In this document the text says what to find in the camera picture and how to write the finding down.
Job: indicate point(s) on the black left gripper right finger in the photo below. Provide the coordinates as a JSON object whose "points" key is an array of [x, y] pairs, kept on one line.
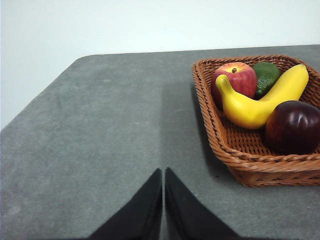
{"points": [[187, 217]]}

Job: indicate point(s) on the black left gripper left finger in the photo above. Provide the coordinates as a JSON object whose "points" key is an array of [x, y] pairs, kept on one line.
{"points": [[140, 217]]}

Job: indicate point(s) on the dark red plum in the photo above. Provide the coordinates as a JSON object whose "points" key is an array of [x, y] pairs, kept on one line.
{"points": [[292, 127]]}

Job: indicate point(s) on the brown wicker basket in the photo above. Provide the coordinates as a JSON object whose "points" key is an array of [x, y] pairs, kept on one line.
{"points": [[250, 165]]}

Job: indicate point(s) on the yellow banana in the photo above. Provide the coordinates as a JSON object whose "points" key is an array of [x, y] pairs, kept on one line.
{"points": [[250, 110]]}

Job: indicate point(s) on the red apple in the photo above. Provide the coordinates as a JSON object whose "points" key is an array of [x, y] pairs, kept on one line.
{"points": [[240, 77]]}

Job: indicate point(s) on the green avocado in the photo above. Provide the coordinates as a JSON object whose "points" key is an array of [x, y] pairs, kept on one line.
{"points": [[266, 75]]}

